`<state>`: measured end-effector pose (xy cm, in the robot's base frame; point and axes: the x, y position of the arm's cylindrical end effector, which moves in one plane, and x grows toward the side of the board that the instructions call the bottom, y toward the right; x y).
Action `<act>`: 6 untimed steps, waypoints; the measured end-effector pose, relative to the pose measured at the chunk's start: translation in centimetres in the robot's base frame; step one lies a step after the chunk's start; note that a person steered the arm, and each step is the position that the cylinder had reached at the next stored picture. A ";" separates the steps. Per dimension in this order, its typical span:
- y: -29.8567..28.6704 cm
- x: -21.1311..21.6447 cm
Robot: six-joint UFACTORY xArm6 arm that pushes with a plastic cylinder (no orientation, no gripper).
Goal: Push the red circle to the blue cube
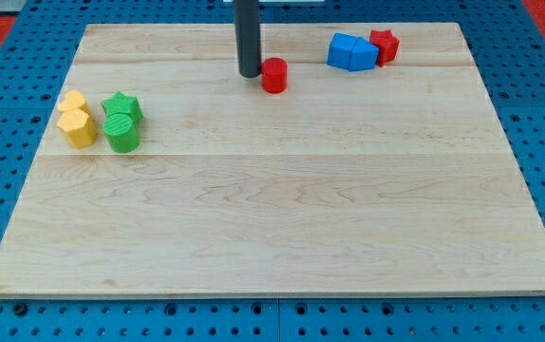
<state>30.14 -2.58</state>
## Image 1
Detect green cylinder block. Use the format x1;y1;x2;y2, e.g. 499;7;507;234
103;113;140;153

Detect blue cube block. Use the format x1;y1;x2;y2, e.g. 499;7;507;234
327;32;357;69

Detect blue pentagon block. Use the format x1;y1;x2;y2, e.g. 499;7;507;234
348;37;379;71

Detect light wooden board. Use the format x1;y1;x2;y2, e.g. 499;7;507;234
0;23;545;299

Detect yellow heart block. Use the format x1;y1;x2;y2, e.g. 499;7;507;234
57;90;91;115

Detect yellow hexagon block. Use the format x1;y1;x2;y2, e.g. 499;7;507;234
57;109;98;149

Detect red star block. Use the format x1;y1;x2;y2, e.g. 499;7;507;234
369;29;401;67

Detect green star block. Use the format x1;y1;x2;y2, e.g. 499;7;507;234
101;91;143;123

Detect red cylinder block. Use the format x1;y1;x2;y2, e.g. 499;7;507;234
261;57;288;93

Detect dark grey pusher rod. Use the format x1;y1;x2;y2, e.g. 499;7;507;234
234;0;261;78

